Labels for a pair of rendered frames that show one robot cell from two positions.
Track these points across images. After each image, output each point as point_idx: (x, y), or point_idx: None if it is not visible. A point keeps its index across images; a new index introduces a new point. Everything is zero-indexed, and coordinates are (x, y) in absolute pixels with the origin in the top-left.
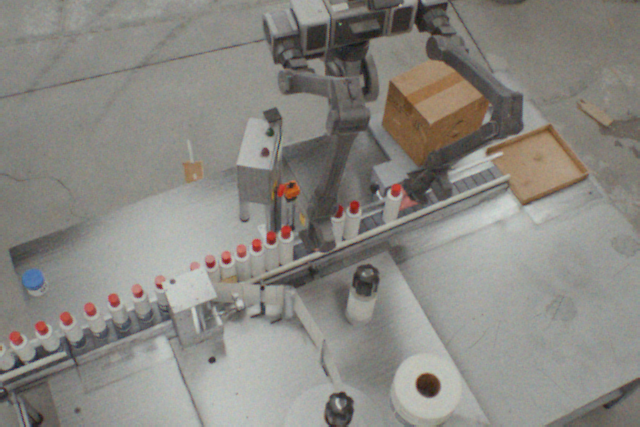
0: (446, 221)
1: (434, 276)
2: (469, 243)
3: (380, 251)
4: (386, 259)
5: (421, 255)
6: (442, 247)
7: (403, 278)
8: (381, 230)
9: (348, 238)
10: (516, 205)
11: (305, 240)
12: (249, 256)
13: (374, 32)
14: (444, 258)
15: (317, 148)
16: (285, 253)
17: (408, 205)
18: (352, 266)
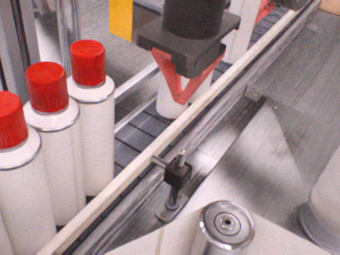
0: (291, 52)
1: None
2: None
3: (246, 112)
4: (279, 109)
5: (304, 98)
6: (318, 80)
7: (333, 126)
8: (240, 68)
9: (198, 96)
10: None
11: (173, 42)
12: None
13: None
14: (335, 91)
15: (54, 24)
16: (101, 148)
17: (257, 19)
18: (238, 141)
